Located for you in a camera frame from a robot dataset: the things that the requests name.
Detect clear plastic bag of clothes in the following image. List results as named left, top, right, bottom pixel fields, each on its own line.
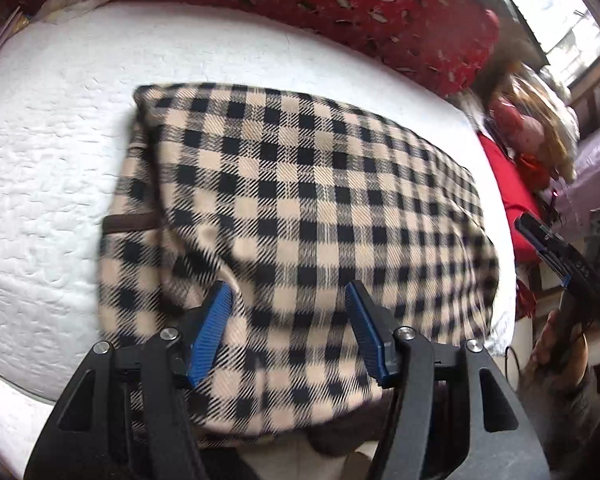
left=487, top=57, right=581, bottom=191

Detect red cloth at bedside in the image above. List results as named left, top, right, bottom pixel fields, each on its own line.
left=477, top=132, right=543, bottom=266

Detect person's right hand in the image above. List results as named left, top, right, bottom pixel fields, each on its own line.
left=532, top=310, right=590, bottom=386

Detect red shiny wrapping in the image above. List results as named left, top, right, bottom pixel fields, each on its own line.
left=517, top=280, right=538, bottom=318

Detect black cable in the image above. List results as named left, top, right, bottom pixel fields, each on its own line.
left=504, top=345, right=523, bottom=391

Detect grey pillow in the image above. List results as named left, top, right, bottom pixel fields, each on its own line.
left=450, top=0, right=536, bottom=56

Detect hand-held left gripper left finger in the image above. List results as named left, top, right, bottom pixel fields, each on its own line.
left=24, top=280, right=233, bottom=480

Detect person's right forearm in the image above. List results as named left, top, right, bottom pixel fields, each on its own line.
left=517, top=360, right=600, bottom=466

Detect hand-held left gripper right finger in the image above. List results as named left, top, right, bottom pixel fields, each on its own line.
left=345, top=280, right=551, bottom=480

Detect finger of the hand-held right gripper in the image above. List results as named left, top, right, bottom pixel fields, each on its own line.
left=514, top=212, right=583, bottom=291

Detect beige black plaid coat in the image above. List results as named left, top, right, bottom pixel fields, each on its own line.
left=97, top=82, right=503, bottom=448

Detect white quilted mattress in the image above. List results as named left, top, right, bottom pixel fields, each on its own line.
left=0, top=2, right=518, bottom=480

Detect window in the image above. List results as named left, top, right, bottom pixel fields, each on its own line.
left=502, top=0, right=600, bottom=86

